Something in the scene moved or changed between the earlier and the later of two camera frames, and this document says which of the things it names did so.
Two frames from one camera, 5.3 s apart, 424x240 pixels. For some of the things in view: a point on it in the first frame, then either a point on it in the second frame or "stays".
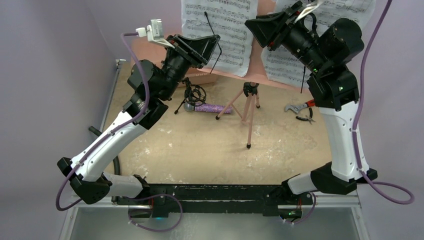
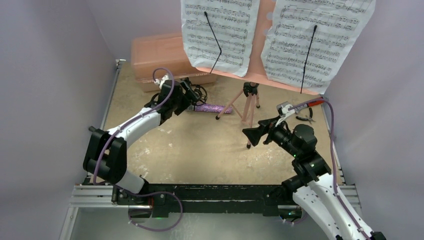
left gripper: x=196 y=52 -> x=188 y=98
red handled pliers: x=310 y=119 stays
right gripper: x=282 y=31 -> x=268 y=131
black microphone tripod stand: x=194 y=94 stays
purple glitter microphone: x=207 y=107 stays
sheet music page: x=226 y=18 stays
